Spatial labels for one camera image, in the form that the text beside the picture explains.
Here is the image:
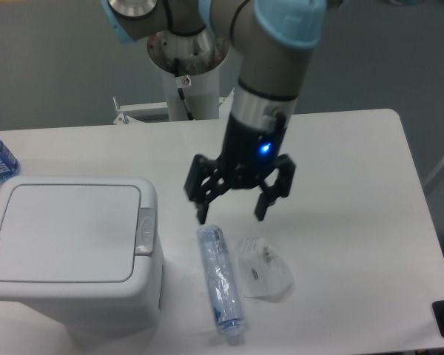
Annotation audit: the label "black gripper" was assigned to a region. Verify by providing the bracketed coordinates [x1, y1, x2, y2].
[184, 112, 296, 225]

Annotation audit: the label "white push-lid trash can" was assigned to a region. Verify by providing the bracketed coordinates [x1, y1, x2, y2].
[0, 176, 164, 337]

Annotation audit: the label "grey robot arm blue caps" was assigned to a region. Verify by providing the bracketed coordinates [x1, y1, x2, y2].
[101, 1, 339, 223]

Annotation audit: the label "clear plastic packaging piece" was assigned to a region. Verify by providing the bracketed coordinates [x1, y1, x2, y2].
[238, 237, 294, 302]

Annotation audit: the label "crushed clear plastic bottle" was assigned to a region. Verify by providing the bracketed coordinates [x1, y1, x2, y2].
[196, 225, 244, 345]

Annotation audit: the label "white pedestal base frame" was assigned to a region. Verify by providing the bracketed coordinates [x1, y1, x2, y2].
[112, 89, 235, 125]

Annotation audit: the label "black cable on pedestal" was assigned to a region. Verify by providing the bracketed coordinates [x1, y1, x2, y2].
[173, 57, 195, 121]

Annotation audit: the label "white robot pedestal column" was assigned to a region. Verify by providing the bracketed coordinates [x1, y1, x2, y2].
[147, 29, 229, 121]

